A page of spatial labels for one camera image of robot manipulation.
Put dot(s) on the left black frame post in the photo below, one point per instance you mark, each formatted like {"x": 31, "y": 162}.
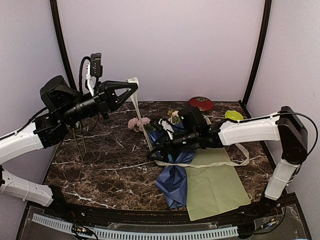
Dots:
{"x": 61, "y": 43}

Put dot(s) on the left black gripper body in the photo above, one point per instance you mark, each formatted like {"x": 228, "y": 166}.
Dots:
{"x": 101, "y": 100}

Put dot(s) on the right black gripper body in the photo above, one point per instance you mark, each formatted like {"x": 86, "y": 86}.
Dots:
{"x": 191, "y": 137}

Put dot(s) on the lime green bowl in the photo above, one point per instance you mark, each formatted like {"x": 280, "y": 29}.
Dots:
{"x": 233, "y": 115}

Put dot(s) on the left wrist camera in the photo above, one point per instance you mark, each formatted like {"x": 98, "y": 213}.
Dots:
{"x": 94, "y": 72}

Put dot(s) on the right black frame post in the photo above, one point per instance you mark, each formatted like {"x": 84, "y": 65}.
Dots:
{"x": 259, "y": 51}

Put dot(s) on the white slotted cable duct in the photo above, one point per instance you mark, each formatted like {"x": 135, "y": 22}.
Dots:
{"x": 119, "y": 231}

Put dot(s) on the yellow-green wrapping paper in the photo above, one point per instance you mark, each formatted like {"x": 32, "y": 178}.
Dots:
{"x": 213, "y": 190}

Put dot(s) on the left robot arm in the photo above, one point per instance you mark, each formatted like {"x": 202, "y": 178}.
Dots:
{"x": 66, "y": 107}

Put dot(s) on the red decorated round plate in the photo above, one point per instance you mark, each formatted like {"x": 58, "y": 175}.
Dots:
{"x": 203, "y": 103}

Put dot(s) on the cream rose stem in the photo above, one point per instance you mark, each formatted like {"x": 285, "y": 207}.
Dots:
{"x": 173, "y": 116}

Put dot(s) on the cream ribbon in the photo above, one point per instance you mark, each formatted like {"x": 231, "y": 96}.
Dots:
{"x": 190, "y": 165}

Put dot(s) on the light blue wrapping paper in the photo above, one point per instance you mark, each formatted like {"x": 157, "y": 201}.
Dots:
{"x": 172, "y": 181}

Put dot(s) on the remaining white rose stems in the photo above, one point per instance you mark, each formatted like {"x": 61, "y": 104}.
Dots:
{"x": 76, "y": 132}

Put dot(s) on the pink rose stem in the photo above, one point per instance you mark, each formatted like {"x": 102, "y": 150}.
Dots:
{"x": 137, "y": 124}

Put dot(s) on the black frame post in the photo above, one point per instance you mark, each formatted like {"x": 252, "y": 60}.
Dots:
{"x": 259, "y": 51}
{"x": 61, "y": 43}

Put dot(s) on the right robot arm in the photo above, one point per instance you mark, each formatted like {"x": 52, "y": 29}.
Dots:
{"x": 283, "y": 126}

